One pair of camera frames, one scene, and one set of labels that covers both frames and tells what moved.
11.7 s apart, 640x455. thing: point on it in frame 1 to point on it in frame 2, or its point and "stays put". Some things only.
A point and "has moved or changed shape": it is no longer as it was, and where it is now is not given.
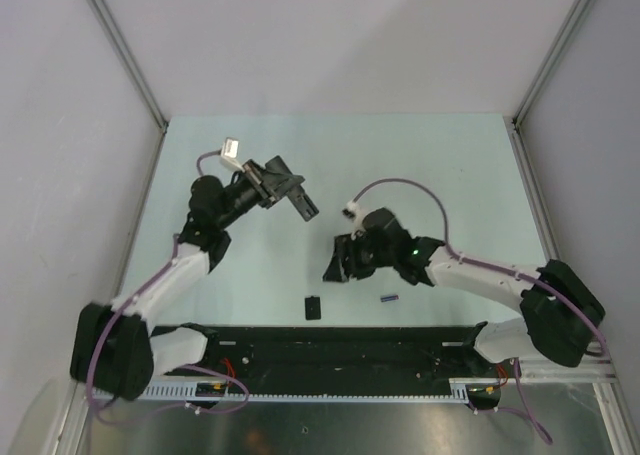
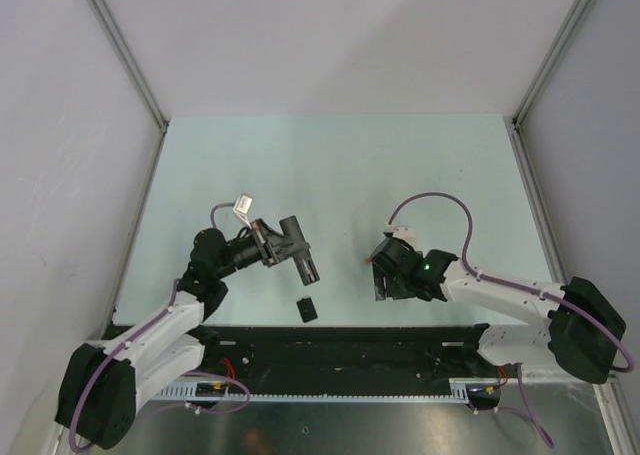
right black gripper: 340,269 to 391,290
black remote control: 298,193 to 304,261
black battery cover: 312,308 has moved or changed shape
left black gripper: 270,187 to 272,246
